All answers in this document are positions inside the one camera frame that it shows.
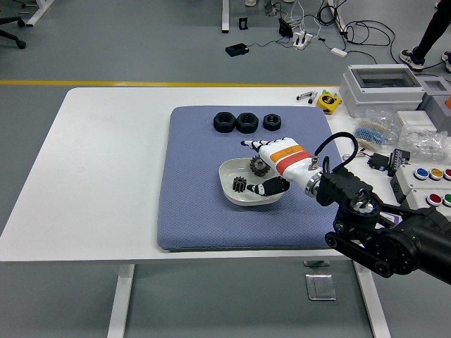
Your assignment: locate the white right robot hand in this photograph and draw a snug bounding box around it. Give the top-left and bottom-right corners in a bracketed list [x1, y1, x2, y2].
[240, 136, 323, 197]

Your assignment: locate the large dark bevel gear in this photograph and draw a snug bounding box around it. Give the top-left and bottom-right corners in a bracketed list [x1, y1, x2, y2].
[249, 156, 271, 179]

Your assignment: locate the small black spur gear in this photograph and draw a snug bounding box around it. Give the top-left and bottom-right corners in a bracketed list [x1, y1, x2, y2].
[231, 175, 248, 194]

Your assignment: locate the white square dish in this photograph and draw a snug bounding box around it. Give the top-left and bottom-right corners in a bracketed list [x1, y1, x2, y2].
[218, 157, 287, 207]

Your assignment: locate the small black hex nut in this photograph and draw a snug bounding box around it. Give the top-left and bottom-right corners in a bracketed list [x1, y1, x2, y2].
[262, 113, 282, 132]

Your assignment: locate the large black hex nut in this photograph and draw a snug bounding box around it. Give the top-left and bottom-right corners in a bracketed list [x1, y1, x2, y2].
[235, 111, 260, 134]
[212, 111, 236, 134]

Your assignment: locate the grey junction box clear lid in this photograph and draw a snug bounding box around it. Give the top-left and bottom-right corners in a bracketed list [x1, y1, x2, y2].
[339, 63, 427, 119]

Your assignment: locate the grey three-button control box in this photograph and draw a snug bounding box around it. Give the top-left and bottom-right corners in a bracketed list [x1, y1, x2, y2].
[390, 163, 451, 204]

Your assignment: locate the small white plastic box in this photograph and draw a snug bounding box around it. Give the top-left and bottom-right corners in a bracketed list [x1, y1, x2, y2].
[396, 110, 436, 133]

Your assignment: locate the grey two-button control box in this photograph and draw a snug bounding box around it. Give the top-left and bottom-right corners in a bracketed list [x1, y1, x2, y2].
[401, 188, 451, 212]

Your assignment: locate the grey box with window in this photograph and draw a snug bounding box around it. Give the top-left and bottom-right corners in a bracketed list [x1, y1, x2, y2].
[417, 76, 451, 131]

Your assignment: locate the yellow tape measure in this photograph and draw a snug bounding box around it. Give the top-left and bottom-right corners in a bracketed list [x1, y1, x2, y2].
[316, 90, 343, 115]

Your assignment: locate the blue resistor tape strip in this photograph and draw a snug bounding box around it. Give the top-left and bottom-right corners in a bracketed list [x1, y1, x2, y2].
[354, 119, 399, 147]

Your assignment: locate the black servo motor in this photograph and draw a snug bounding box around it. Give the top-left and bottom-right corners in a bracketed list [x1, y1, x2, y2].
[367, 151, 390, 172]

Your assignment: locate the clear plastic parts bag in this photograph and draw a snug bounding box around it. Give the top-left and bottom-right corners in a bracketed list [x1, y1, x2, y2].
[362, 107, 399, 128]

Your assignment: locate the blue-grey padded mat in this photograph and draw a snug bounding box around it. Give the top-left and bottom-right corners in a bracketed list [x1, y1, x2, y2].
[156, 105, 364, 251]

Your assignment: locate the white power strip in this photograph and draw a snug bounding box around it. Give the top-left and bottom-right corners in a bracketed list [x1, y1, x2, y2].
[292, 30, 313, 50]

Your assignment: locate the black power adapter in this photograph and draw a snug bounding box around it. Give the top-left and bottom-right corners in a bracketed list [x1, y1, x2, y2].
[225, 43, 250, 57]

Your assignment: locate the black charger device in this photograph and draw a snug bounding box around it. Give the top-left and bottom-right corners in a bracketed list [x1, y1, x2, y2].
[278, 17, 293, 38]

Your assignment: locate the metal floor outlet plate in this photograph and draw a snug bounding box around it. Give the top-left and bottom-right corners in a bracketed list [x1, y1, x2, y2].
[304, 273, 337, 301]

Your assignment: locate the crumpled clear plastic bag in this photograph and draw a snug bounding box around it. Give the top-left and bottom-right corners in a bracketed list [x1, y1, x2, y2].
[397, 125, 451, 163]

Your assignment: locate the slanted white desk leg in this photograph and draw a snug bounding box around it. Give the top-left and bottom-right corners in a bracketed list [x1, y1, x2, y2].
[326, 0, 349, 35]

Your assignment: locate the white table leg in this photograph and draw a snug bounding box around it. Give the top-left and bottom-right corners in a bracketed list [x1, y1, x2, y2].
[353, 262, 392, 338]
[106, 263, 136, 338]

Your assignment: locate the person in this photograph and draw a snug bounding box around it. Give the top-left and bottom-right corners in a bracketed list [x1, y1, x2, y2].
[399, 0, 451, 74]

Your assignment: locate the white desk foot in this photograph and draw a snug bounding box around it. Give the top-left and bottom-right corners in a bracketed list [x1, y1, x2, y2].
[26, 0, 56, 27]

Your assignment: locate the black office chair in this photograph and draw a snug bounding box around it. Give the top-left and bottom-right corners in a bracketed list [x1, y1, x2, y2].
[0, 0, 27, 49]

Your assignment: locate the black floor cable loop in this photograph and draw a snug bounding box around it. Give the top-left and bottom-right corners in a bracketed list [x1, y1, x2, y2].
[343, 19, 397, 49]

